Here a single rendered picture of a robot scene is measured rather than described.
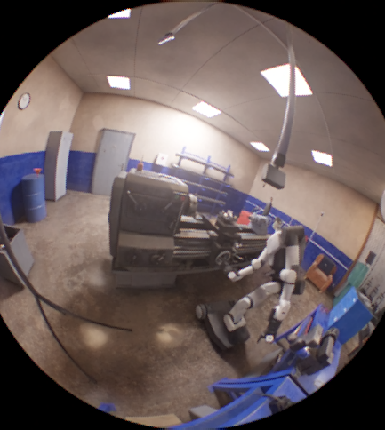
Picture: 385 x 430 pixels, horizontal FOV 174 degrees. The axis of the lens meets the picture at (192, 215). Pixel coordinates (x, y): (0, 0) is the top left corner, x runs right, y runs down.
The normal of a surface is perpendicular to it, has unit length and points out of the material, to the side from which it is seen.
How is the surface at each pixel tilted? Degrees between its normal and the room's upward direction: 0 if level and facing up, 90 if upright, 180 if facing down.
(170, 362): 0
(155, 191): 90
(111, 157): 90
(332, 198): 90
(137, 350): 0
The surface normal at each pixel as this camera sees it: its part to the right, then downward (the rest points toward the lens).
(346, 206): -0.87, -0.13
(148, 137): 0.38, 0.43
